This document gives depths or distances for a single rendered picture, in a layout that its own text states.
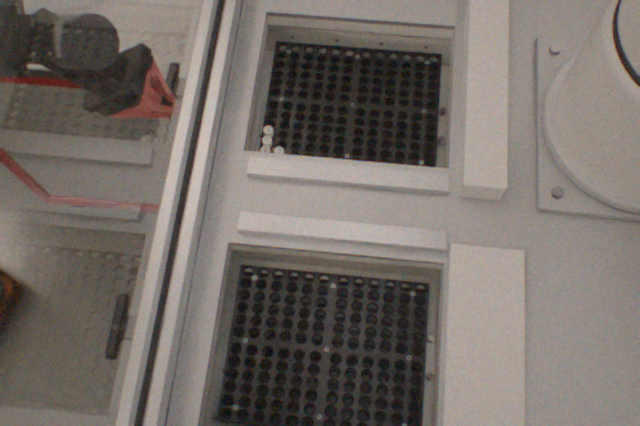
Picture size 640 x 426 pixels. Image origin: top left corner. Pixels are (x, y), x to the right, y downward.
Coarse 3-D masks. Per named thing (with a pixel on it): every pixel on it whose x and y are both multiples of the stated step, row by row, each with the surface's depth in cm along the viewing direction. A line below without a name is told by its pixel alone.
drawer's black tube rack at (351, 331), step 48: (288, 288) 81; (336, 288) 77; (384, 288) 77; (288, 336) 79; (336, 336) 76; (384, 336) 79; (240, 384) 74; (288, 384) 74; (336, 384) 77; (384, 384) 73
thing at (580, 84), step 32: (608, 32) 63; (544, 64) 81; (576, 64) 71; (608, 64) 62; (544, 96) 79; (576, 96) 70; (608, 96) 64; (544, 128) 77; (576, 128) 71; (608, 128) 66; (544, 160) 76; (576, 160) 74; (608, 160) 69; (544, 192) 75; (576, 192) 75; (608, 192) 73
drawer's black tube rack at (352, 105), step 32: (288, 64) 89; (320, 64) 89; (352, 64) 88; (384, 64) 88; (416, 64) 88; (288, 96) 91; (320, 96) 91; (352, 96) 87; (384, 96) 86; (416, 96) 90; (288, 128) 85; (320, 128) 85; (352, 128) 85; (384, 128) 85; (416, 128) 89; (352, 160) 84; (384, 160) 83; (416, 160) 86
